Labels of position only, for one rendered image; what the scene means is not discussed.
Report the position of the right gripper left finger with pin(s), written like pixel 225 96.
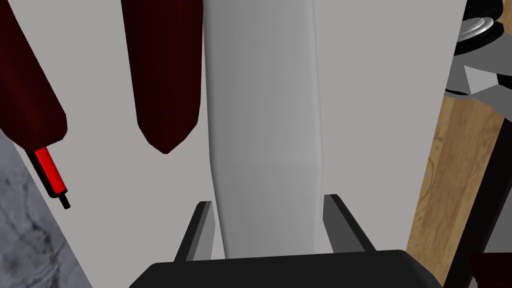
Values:
pixel 197 236

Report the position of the red and black rod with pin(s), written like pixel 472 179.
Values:
pixel 51 176

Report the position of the dark red pointed bar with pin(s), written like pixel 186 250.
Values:
pixel 166 72
pixel 28 96

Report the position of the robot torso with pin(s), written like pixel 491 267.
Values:
pixel 482 60

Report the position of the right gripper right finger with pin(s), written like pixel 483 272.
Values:
pixel 343 232

